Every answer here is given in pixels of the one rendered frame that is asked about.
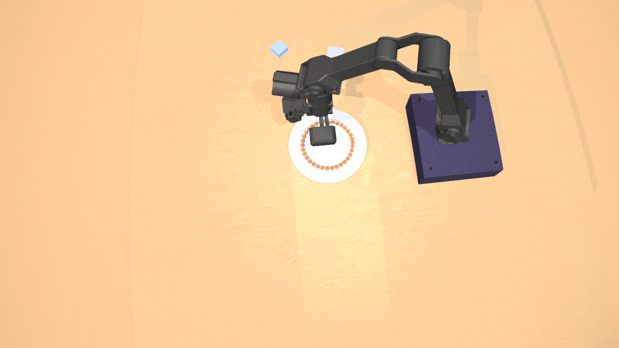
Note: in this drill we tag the white cube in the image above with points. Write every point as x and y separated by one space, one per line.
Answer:
334 51

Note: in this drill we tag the white round board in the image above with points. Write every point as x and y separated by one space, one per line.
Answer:
328 155

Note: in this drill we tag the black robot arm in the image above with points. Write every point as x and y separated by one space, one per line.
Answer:
321 77

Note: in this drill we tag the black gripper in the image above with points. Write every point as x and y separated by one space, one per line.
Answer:
322 135

